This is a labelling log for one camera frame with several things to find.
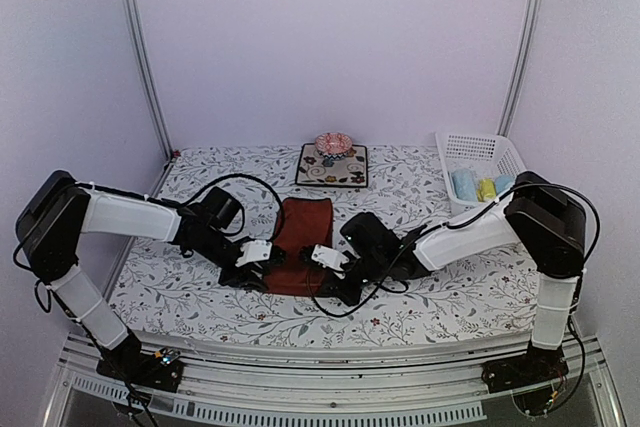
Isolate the dark red towel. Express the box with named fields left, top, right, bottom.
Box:
left=264, top=197, right=333, bottom=297

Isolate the white plastic basket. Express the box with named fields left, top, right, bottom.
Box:
left=435, top=132, right=527, bottom=216

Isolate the blue cartoon towel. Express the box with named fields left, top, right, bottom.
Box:
left=493, top=174, right=515, bottom=195

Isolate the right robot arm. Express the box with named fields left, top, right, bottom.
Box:
left=310, top=171, right=589, bottom=383

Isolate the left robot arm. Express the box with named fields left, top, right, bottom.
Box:
left=14, top=170, right=247, bottom=381

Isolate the floral square trivet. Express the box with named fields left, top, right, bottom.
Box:
left=294, top=143, right=369, bottom=188

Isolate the rolled light blue towel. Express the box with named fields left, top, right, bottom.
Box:
left=450, top=168, right=478, bottom=202

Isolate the red patterned bowl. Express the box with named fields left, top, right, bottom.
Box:
left=314, top=132, right=353, bottom=157

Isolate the rolled yellow towel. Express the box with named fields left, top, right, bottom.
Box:
left=477, top=178, right=497, bottom=202

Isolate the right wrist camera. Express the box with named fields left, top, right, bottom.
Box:
left=300, top=244, right=350, bottom=278

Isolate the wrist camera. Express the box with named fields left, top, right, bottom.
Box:
left=300, top=244, right=350, bottom=278
left=235, top=240, right=286, bottom=267

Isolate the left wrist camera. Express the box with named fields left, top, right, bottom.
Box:
left=235, top=240, right=286, bottom=267

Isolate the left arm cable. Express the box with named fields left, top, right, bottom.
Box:
left=182, top=174, right=286, bottom=248

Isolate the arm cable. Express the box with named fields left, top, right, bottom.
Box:
left=305, top=182, right=601, bottom=318
left=182, top=174, right=286, bottom=248

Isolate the aluminium front rail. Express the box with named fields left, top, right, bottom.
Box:
left=42, top=334, right=628, bottom=426

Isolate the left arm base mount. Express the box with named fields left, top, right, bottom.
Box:
left=96, top=331, right=184, bottom=393

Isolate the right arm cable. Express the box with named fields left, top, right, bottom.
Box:
left=305, top=182, right=601, bottom=318

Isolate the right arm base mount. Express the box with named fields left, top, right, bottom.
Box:
left=481, top=343, right=569, bottom=393

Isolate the left aluminium post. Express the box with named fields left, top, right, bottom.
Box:
left=112, top=0, right=176, bottom=161

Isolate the aluminium post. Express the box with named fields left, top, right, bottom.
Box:
left=497, top=0, right=542, bottom=137
left=112, top=0, right=176, bottom=161

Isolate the right aluminium post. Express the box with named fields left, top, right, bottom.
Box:
left=497, top=0, right=542, bottom=137

